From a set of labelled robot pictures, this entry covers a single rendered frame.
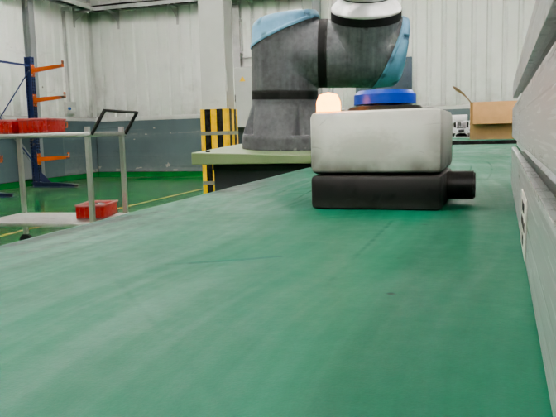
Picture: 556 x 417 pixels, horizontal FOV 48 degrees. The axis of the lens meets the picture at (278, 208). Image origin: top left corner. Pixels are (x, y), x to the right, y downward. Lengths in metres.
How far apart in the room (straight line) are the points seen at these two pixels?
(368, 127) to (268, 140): 0.67
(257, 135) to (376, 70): 0.22
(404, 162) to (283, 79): 0.69
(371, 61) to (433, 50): 10.52
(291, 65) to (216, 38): 5.87
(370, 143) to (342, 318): 0.23
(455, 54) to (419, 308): 11.38
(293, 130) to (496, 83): 10.53
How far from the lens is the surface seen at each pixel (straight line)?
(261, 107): 1.07
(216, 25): 6.94
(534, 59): 0.23
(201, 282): 0.21
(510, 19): 11.63
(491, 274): 0.22
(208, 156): 1.00
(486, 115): 2.64
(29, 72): 11.56
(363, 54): 1.05
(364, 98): 0.40
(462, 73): 11.51
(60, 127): 4.65
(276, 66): 1.05
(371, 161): 0.38
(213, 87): 6.88
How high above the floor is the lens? 0.83
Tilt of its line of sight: 7 degrees down
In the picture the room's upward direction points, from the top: 1 degrees counter-clockwise
